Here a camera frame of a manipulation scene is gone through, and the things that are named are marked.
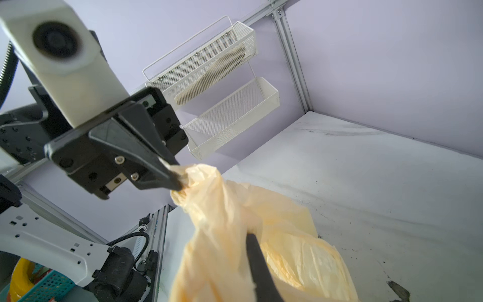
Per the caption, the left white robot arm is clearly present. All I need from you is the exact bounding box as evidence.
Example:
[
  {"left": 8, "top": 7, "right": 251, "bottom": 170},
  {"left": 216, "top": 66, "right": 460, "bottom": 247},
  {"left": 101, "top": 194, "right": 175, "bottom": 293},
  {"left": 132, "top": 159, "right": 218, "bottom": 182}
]
[{"left": 1, "top": 87, "right": 188, "bottom": 301}]

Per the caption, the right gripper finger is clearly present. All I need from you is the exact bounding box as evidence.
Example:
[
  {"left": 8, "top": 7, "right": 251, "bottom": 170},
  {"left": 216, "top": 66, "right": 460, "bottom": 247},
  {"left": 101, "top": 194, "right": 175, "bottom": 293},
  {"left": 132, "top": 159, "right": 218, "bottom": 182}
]
[{"left": 246, "top": 233, "right": 283, "bottom": 302}]

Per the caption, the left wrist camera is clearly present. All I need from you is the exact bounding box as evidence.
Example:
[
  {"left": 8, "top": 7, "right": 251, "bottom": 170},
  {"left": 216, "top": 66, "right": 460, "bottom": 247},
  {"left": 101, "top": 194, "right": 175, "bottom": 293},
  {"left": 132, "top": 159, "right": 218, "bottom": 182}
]
[{"left": 1, "top": 1, "right": 129, "bottom": 128}]

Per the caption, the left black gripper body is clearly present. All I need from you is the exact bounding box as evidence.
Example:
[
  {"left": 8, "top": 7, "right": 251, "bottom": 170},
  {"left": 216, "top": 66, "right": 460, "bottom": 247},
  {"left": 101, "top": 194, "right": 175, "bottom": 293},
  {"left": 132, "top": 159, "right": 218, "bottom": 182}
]
[{"left": 44, "top": 87, "right": 189, "bottom": 200}]

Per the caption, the teal plastic crate outside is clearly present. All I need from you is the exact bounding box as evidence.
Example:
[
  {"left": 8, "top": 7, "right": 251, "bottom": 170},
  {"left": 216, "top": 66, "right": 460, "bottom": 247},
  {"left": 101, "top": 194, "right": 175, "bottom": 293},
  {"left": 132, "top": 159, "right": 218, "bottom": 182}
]
[{"left": 18, "top": 271, "right": 75, "bottom": 302}]

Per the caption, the white upper mesh shelf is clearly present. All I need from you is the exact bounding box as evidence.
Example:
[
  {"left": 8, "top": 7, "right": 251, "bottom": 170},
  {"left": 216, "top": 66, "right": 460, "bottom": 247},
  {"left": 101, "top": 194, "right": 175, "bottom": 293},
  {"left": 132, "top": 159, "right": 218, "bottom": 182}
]
[{"left": 142, "top": 15, "right": 259, "bottom": 111}]

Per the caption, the white mesh shelf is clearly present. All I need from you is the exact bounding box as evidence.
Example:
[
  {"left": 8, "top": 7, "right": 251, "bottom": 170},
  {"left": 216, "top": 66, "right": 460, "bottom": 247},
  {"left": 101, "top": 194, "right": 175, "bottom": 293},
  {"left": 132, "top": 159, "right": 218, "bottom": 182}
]
[
  {"left": 184, "top": 77, "right": 280, "bottom": 160},
  {"left": 142, "top": 15, "right": 259, "bottom": 111}
]

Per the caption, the beige glove in shelf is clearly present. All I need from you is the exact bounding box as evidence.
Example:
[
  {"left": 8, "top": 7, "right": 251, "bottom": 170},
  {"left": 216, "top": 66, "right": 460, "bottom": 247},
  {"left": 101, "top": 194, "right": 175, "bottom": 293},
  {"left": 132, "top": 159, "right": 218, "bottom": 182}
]
[{"left": 174, "top": 44, "right": 246, "bottom": 106}]

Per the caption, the translucent beige plastic bag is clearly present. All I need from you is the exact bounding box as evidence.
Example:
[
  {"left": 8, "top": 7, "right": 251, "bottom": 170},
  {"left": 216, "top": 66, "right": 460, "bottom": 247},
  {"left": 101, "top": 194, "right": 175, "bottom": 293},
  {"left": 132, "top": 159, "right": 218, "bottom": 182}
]
[{"left": 169, "top": 164, "right": 359, "bottom": 301}]

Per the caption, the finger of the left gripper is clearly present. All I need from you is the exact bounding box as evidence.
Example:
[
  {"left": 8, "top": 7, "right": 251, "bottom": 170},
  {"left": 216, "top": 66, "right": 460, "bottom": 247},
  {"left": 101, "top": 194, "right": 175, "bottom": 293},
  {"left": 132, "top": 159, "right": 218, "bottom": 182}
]
[
  {"left": 118, "top": 103, "right": 178, "bottom": 165},
  {"left": 88, "top": 117, "right": 182, "bottom": 191}
]

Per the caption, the white lower mesh shelf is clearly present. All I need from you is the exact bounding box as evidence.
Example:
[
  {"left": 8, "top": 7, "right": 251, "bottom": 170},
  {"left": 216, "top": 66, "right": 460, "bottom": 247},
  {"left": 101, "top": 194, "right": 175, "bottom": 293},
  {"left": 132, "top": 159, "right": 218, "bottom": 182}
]
[{"left": 184, "top": 77, "right": 280, "bottom": 160}]

